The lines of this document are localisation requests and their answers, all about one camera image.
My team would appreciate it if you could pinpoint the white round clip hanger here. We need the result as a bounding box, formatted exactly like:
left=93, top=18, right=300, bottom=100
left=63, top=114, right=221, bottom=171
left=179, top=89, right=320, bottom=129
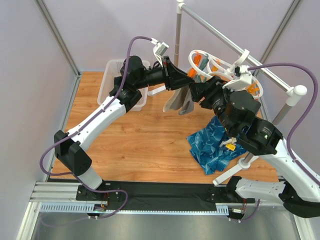
left=188, top=49, right=264, bottom=100

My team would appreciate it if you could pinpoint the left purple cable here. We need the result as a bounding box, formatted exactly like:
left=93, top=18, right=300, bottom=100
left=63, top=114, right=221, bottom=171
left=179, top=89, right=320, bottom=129
left=39, top=36, right=157, bottom=227

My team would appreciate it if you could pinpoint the aluminium rail frame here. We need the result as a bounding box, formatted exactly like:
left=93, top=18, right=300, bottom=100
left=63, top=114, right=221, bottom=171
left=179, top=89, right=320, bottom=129
left=17, top=180, right=315, bottom=240

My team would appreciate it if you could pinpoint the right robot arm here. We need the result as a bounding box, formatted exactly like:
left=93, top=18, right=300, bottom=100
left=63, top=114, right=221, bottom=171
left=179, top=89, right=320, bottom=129
left=188, top=76, right=320, bottom=218

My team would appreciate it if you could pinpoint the cream beige sock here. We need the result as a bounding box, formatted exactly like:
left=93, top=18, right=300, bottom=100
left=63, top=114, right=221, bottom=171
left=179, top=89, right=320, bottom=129
left=162, top=86, right=187, bottom=112

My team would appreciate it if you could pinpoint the blue patterned cloth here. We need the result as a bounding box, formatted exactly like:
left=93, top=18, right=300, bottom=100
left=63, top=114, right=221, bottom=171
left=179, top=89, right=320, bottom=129
left=186, top=116, right=247, bottom=175

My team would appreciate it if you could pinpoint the metal drying rack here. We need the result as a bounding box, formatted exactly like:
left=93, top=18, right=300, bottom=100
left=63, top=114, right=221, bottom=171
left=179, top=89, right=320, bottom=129
left=174, top=0, right=307, bottom=186

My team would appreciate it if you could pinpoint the black base mat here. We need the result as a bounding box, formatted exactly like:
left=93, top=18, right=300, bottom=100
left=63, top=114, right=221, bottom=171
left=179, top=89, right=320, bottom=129
left=47, top=177, right=281, bottom=211

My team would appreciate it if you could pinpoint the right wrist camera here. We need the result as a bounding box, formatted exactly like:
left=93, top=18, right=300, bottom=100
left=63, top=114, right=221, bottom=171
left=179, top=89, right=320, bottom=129
left=222, top=65, right=252, bottom=91

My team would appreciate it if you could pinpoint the white plastic basket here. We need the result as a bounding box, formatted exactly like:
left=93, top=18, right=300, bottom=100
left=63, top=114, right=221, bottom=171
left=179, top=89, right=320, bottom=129
left=97, top=59, right=148, bottom=112

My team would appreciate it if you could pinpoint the grey sock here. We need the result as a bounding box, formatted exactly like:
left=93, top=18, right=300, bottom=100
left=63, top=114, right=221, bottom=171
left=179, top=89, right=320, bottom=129
left=178, top=86, right=194, bottom=116

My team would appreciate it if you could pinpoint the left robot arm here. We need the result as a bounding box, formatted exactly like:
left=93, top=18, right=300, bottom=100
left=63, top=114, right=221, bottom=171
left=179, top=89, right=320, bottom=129
left=54, top=55, right=193, bottom=200

